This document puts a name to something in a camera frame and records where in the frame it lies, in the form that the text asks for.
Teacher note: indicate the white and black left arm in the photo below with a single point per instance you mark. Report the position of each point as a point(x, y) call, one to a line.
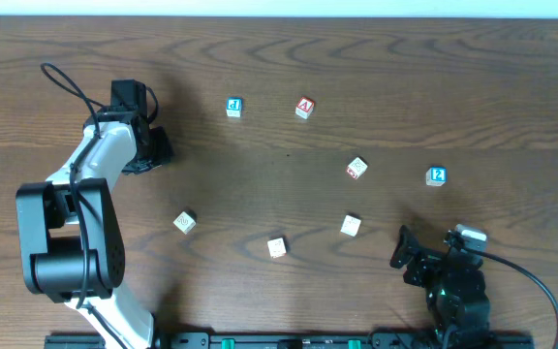
point(71, 248)

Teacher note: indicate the plain wooden block left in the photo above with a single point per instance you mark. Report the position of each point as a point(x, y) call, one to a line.
point(185, 221)

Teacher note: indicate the blue number 2 block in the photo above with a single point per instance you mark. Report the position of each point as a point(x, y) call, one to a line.
point(436, 176)

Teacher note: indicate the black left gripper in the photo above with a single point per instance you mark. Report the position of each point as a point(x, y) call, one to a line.
point(158, 148)

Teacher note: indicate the red edged tilted wooden block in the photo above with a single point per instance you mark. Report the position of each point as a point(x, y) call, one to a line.
point(356, 168)

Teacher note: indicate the plain wooden block right centre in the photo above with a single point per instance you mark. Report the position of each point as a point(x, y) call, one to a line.
point(350, 225)

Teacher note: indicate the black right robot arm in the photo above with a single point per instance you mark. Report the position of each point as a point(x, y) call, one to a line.
point(454, 286)

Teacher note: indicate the blue letter P block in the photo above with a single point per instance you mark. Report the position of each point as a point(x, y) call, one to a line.
point(234, 107)

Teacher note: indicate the plain wooden block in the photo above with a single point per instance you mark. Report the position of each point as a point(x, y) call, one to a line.
point(350, 225)
point(185, 221)
point(277, 247)

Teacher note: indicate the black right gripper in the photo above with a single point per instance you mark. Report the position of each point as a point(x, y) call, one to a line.
point(416, 259)

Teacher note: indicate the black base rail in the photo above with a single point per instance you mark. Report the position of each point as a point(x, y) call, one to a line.
point(382, 340)

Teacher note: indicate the red letter A block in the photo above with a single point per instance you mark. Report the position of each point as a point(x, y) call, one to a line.
point(304, 107)

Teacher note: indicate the plain wooden block bottom centre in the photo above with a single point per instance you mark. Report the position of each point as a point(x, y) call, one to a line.
point(277, 247)

